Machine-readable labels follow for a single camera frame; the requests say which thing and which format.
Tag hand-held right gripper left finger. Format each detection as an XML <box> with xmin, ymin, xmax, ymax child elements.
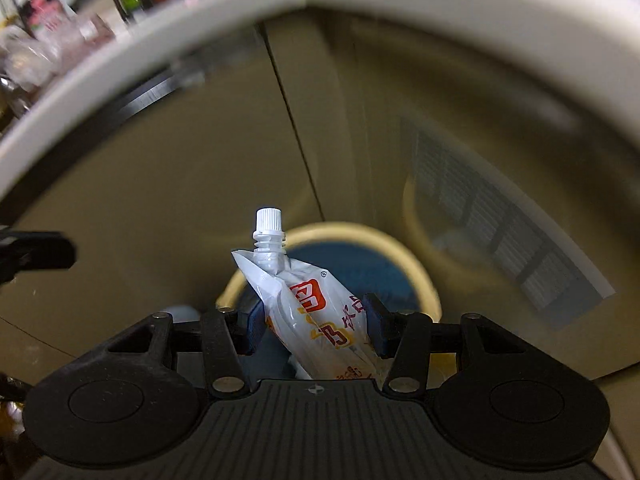
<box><xmin>107</xmin><ymin>300</ymin><xmax>268</xmax><ymax>395</ymax></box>

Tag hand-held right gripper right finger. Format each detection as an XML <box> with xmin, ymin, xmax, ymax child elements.
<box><xmin>362</xmin><ymin>292</ymin><xmax>527</xmax><ymax>395</ymax></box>

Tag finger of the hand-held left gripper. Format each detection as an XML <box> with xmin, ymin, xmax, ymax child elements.
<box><xmin>0</xmin><ymin>227</ymin><xmax>77</xmax><ymax>286</ymax></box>

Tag white orange spout pouch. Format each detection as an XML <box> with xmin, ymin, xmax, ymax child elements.
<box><xmin>230</xmin><ymin>207</ymin><xmax>397</xmax><ymax>382</ymax></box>

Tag blue trash bin cream rim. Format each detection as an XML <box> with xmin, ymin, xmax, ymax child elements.
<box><xmin>215</xmin><ymin>222</ymin><xmax>442</xmax><ymax>382</ymax></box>

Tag grey vent grille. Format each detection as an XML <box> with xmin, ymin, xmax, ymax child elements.
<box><xmin>400</xmin><ymin>119</ymin><xmax>617</xmax><ymax>320</ymax></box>

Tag beige vented cabinet door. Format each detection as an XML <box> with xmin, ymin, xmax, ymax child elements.
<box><xmin>264</xmin><ymin>4</ymin><xmax>640</xmax><ymax>382</ymax></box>

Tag clear bag with meat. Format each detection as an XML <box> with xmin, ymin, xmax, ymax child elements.
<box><xmin>0</xmin><ymin>14</ymin><xmax>117</xmax><ymax>92</ymax></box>

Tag pink pump soap bottle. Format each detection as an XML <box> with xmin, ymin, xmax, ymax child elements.
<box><xmin>27</xmin><ymin>0</ymin><xmax>66</xmax><ymax>37</ymax></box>

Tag black cabinet handle rail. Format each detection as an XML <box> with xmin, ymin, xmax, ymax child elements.
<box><xmin>112</xmin><ymin>54</ymin><xmax>217</xmax><ymax>122</ymax></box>

